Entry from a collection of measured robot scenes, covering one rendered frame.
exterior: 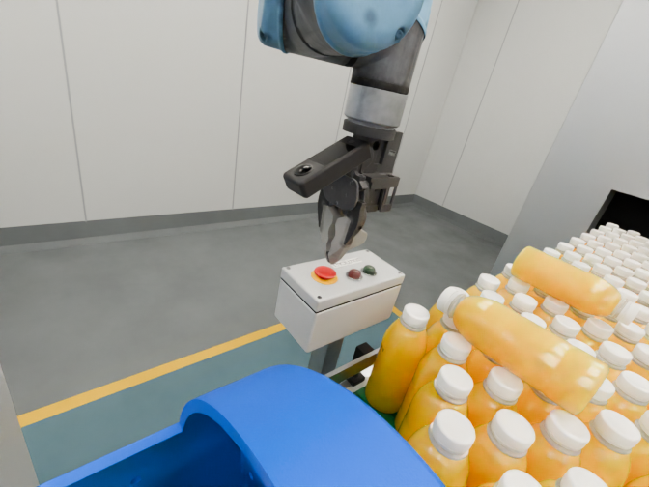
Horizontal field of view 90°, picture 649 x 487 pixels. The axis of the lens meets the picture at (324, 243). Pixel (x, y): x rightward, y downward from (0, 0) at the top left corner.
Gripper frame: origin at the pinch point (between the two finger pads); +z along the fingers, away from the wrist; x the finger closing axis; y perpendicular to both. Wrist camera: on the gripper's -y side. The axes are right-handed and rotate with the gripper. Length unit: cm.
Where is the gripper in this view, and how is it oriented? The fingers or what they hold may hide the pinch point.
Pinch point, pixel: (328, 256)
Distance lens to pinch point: 50.8
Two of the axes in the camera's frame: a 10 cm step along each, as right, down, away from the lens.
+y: 7.7, -1.3, 6.2
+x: -6.1, -4.5, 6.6
